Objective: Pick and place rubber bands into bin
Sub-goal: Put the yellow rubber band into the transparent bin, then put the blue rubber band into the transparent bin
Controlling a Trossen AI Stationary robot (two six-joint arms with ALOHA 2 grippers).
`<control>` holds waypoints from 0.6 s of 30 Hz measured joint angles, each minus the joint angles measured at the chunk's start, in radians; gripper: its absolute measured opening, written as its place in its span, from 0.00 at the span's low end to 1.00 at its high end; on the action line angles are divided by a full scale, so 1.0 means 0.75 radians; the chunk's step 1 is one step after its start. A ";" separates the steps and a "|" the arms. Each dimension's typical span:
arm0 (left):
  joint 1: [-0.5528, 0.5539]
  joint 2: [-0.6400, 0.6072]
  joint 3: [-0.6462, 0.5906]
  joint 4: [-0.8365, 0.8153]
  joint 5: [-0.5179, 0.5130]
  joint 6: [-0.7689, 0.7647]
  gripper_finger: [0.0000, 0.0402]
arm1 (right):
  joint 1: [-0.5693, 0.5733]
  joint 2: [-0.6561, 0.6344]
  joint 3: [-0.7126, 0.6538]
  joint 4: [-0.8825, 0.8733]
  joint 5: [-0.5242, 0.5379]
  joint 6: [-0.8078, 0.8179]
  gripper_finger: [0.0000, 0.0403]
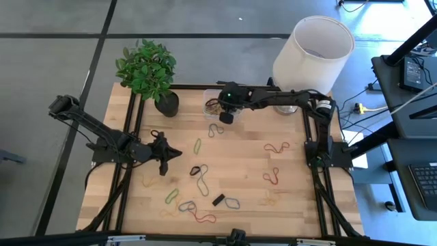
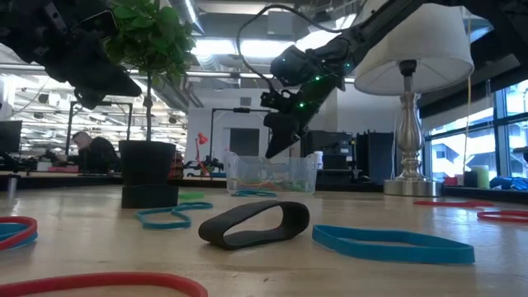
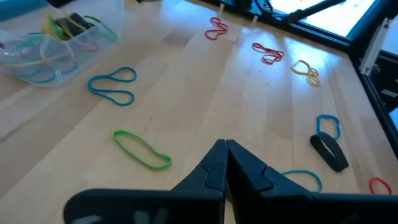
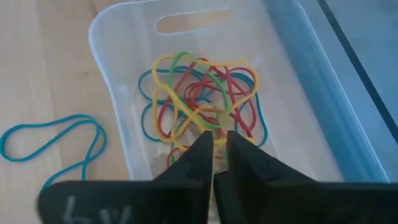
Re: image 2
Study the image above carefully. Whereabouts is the blue cloth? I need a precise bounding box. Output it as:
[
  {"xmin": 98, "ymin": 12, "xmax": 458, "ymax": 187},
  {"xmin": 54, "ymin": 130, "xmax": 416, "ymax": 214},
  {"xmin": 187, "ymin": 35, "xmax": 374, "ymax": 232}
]
[{"xmin": 489, "ymin": 176, "xmax": 528, "ymax": 192}]

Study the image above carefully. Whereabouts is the grey metal post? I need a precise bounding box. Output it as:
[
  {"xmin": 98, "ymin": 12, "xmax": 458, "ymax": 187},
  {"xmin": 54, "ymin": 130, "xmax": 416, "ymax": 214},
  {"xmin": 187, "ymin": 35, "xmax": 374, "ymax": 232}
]
[{"xmin": 5, "ymin": 173, "xmax": 19, "ymax": 201}]

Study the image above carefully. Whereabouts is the green roll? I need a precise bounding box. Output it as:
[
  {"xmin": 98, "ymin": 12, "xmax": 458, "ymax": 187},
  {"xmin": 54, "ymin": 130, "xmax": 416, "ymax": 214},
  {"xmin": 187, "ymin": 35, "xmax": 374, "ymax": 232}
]
[{"xmin": 472, "ymin": 165, "xmax": 490, "ymax": 190}]

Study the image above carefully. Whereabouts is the blue rubber band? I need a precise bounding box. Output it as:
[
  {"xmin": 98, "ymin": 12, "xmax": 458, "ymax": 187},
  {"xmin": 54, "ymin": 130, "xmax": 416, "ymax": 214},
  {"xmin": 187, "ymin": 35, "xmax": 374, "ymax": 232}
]
[
  {"xmin": 0, "ymin": 222, "xmax": 39, "ymax": 252},
  {"xmin": 311, "ymin": 224, "xmax": 476, "ymax": 266}
]

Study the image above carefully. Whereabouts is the black frame stand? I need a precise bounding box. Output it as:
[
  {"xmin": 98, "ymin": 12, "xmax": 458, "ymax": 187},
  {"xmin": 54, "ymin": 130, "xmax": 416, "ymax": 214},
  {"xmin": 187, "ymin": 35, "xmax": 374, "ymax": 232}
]
[
  {"xmin": 64, "ymin": 100, "xmax": 134, "ymax": 158},
  {"xmin": 209, "ymin": 107, "xmax": 273, "ymax": 158}
]

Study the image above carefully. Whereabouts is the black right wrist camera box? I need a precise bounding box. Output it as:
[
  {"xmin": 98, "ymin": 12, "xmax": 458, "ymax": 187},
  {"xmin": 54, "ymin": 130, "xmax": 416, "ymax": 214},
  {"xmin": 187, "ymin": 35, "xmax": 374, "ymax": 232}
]
[{"xmin": 260, "ymin": 89, "xmax": 292, "ymax": 113}]

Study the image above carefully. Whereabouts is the black equipment cabinet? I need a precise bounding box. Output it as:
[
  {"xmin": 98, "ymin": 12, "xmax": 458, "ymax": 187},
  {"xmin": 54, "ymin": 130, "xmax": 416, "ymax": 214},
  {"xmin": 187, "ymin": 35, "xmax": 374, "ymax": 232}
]
[
  {"xmin": 356, "ymin": 130, "xmax": 396, "ymax": 186},
  {"xmin": 299, "ymin": 130, "xmax": 355, "ymax": 185}
]

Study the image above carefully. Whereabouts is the thin red rubber band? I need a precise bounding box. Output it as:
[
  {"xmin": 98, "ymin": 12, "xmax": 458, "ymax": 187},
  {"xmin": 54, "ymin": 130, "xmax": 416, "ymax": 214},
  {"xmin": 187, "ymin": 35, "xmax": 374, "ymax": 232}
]
[
  {"xmin": 412, "ymin": 199, "xmax": 495, "ymax": 209},
  {"xmin": 230, "ymin": 177, "xmax": 285, "ymax": 191},
  {"xmin": 0, "ymin": 215, "xmax": 210, "ymax": 297},
  {"xmin": 474, "ymin": 210, "xmax": 528, "ymax": 225}
]

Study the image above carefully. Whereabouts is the red crate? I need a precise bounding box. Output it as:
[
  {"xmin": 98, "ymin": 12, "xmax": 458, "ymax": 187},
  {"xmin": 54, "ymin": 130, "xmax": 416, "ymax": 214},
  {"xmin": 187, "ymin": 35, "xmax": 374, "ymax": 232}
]
[{"xmin": 172, "ymin": 151, "xmax": 186, "ymax": 180}]

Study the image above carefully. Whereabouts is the thin teal rubber band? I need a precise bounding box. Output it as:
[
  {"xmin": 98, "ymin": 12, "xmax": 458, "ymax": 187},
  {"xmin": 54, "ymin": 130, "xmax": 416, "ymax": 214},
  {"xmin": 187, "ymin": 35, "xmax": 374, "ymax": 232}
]
[
  {"xmin": 230, "ymin": 189, "xmax": 279, "ymax": 199},
  {"xmin": 135, "ymin": 200, "xmax": 215, "ymax": 230}
]

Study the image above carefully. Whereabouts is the green artificial plant black pot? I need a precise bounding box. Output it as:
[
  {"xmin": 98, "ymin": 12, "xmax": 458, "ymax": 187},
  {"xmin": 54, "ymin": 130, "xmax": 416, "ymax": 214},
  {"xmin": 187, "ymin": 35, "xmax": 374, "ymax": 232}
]
[{"xmin": 105, "ymin": 0, "xmax": 197, "ymax": 188}]

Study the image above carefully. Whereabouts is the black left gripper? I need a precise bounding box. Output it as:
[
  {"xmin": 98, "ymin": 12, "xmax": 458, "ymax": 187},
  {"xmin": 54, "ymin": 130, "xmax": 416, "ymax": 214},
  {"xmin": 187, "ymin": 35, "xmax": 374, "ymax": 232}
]
[{"xmin": 0, "ymin": 0, "xmax": 143, "ymax": 110}]

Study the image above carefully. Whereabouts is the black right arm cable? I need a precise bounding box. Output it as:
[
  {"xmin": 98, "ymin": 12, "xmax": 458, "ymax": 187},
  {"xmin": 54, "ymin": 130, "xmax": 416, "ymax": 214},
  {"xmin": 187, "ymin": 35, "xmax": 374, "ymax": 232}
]
[{"xmin": 236, "ymin": 2, "xmax": 346, "ymax": 97}]

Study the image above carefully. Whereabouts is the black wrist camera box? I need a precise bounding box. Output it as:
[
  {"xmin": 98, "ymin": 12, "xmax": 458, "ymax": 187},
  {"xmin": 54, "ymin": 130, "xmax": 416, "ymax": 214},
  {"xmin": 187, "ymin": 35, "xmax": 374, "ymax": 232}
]
[
  {"xmin": 78, "ymin": 8, "xmax": 121, "ymax": 42},
  {"xmin": 260, "ymin": 89, "xmax": 292, "ymax": 113}
]

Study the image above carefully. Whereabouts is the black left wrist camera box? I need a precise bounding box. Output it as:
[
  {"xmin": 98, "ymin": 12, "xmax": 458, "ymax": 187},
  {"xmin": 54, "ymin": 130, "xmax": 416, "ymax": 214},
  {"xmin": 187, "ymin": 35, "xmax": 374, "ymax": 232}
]
[{"xmin": 78, "ymin": 8, "xmax": 121, "ymax": 42}]

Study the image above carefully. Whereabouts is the white shade silver table lamp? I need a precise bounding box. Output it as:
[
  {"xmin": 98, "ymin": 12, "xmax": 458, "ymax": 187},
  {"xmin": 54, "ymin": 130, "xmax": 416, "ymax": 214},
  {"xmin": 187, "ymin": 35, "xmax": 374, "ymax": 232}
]
[{"xmin": 353, "ymin": 2, "xmax": 476, "ymax": 198}]

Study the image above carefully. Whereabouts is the red desk lamp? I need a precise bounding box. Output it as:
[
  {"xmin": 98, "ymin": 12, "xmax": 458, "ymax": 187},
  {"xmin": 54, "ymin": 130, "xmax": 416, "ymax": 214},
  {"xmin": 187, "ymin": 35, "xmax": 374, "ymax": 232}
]
[{"xmin": 195, "ymin": 131, "xmax": 210, "ymax": 177}]

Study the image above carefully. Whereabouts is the clear plastic bin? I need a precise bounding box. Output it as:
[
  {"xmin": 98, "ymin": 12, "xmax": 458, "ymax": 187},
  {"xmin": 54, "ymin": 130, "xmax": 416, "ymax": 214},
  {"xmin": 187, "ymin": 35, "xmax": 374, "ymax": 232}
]
[{"xmin": 224, "ymin": 150, "xmax": 319, "ymax": 196}]

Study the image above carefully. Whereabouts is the black aluminium frame rail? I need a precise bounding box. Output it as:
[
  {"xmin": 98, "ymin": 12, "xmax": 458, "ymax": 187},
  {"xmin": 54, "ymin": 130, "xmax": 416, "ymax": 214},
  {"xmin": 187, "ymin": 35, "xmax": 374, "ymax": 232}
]
[
  {"xmin": 441, "ymin": 185, "xmax": 528, "ymax": 205},
  {"xmin": 0, "ymin": 172, "xmax": 123, "ymax": 191},
  {"xmin": 171, "ymin": 177, "xmax": 385, "ymax": 193}
]

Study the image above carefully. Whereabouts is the person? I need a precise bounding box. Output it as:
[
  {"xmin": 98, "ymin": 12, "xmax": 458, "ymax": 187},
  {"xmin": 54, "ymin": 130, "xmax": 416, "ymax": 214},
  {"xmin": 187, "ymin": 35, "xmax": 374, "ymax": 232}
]
[{"xmin": 70, "ymin": 130, "xmax": 121, "ymax": 174}]

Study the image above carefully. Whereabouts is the black monitor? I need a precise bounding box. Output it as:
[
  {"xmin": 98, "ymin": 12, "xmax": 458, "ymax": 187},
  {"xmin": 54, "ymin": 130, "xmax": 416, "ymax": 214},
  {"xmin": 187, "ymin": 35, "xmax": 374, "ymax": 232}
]
[{"xmin": 0, "ymin": 120, "xmax": 23, "ymax": 154}]

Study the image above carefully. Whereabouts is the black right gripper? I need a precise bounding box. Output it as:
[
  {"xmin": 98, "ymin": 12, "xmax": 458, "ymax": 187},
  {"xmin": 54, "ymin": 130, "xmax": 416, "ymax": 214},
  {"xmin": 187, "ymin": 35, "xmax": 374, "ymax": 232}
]
[{"xmin": 263, "ymin": 76, "xmax": 346, "ymax": 159}]

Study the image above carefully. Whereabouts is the dark wall screen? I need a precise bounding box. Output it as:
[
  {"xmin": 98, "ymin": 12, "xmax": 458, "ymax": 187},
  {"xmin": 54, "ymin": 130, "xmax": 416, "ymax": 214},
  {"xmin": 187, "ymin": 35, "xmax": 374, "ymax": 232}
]
[{"xmin": 229, "ymin": 127, "xmax": 261, "ymax": 157}]

